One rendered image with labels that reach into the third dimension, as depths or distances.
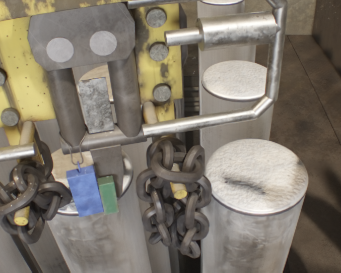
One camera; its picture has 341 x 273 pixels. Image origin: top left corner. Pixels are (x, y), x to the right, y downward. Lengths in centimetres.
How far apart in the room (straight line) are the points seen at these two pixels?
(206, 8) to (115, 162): 90
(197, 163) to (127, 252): 28
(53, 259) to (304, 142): 204
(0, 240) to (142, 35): 58
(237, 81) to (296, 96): 254
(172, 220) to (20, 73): 30
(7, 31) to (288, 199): 43
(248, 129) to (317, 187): 173
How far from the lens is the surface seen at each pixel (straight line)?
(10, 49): 43
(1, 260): 87
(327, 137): 292
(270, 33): 38
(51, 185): 47
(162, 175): 42
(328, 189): 251
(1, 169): 101
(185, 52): 47
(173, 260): 179
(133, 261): 71
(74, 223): 58
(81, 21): 37
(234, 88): 77
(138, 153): 87
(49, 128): 125
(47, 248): 125
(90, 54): 39
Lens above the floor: 176
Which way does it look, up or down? 36 degrees down
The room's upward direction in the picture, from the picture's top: 3 degrees counter-clockwise
